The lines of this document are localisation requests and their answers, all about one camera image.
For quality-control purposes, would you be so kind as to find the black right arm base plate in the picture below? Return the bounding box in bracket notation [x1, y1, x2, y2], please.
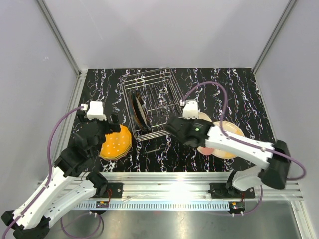
[208, 182, 256, 199]

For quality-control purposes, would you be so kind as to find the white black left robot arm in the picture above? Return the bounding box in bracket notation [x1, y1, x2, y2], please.
[1, 112, 121, 239]

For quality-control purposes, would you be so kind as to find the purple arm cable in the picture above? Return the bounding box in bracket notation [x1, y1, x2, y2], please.
[183, 81, 307, 180]
[2, 106, 104, 237]

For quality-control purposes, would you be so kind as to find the blue round plate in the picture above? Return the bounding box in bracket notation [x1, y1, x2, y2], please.
[129, 92, 144, 129]

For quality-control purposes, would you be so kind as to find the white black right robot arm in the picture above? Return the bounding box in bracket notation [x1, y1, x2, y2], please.
[165, 117, 291, 198]

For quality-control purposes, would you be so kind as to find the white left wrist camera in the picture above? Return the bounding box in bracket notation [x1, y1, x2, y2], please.
[80, 101, 107, 121]

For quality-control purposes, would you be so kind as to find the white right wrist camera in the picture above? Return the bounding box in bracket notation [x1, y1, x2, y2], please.
[180, 100, 199, 120]

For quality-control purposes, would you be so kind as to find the aluminium frame post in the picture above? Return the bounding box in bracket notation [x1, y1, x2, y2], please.
[35, 0, 82, 77]
[252, 0, 298, 75]

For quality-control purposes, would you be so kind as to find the dark brown round plate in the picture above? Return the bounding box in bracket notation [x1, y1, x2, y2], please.
[131, 91, 151, 132]

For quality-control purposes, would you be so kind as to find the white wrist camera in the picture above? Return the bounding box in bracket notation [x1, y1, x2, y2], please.
[80, 101, 107, 121]
[180, 100, 199, 120]

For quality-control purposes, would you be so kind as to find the left aluminium frame post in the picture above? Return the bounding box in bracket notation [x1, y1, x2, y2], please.
[35, 0, 82, 77]

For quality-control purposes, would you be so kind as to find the right green circuit board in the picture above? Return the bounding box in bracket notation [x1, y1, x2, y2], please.
[229, 201, 246, 214]

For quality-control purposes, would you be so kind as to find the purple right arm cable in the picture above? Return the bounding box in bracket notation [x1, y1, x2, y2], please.
[183, 81, 307, 180]

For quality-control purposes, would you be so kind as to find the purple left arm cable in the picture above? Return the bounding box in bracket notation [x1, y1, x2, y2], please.
[2, 106, 104, 237]

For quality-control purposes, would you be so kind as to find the orange dotted scalloped plate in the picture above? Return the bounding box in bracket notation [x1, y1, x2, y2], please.
[101, 125, 132, 150]

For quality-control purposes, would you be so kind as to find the aluminium mounting rail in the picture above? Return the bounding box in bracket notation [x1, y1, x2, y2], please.
[32, 171, 304, 201]

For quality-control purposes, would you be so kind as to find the green circuit board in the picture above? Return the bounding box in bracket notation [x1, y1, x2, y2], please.
[96, 201, 109, 208]
[229, 201, 246, 214]

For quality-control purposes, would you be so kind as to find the right aluminium frame post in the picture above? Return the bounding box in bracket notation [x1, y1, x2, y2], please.
[252, 0, 298, 75]

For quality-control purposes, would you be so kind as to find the cream orange floral plate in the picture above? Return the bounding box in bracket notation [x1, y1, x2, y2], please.
[212, 121, 245, 160]

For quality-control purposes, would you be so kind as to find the cream pink floral plate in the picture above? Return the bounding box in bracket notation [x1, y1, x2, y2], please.
[197, 112, 214, 156]

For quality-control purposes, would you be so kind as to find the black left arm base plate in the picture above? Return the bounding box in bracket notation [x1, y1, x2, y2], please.
[99, 182, 124, 199]

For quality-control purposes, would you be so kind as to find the green dotted scalloped plate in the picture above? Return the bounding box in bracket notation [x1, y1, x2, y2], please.
[99, 147, 130, 161]

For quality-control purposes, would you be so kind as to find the metal wire dish rack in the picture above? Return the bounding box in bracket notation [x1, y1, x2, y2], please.
[120, 68, 182, 141]

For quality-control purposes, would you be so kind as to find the left green circuit board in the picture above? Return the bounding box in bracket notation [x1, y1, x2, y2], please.
[96, 201, 109, 208]

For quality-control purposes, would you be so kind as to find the white slotted cable duct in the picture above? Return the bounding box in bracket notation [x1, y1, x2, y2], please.
[74, 200, 230, 211]

